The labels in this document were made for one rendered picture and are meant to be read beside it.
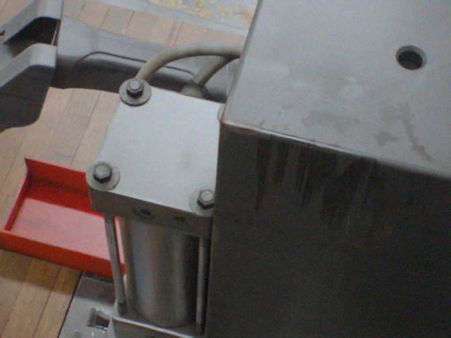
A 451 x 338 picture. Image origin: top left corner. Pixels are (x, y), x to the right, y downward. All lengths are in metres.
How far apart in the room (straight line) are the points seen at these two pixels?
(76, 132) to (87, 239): 0.18
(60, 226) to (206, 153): 0.68
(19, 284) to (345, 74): 0.83
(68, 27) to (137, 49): 0.07
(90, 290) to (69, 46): 0.42
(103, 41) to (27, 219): 0.41
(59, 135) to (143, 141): 0.74
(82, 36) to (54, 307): 0.43
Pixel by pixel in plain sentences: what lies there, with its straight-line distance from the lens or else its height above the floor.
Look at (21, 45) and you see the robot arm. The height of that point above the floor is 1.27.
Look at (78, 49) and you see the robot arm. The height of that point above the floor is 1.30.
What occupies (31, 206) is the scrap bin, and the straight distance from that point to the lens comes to 1.28.
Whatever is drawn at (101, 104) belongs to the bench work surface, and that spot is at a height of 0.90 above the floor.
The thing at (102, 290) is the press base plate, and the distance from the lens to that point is 1.21.
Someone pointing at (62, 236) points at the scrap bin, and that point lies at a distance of 1.25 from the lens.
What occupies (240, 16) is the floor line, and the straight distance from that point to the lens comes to 2.65.
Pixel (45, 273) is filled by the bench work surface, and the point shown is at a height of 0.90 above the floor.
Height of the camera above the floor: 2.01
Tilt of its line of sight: 59 degrees down
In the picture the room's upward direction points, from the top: 5 degrees clockwise
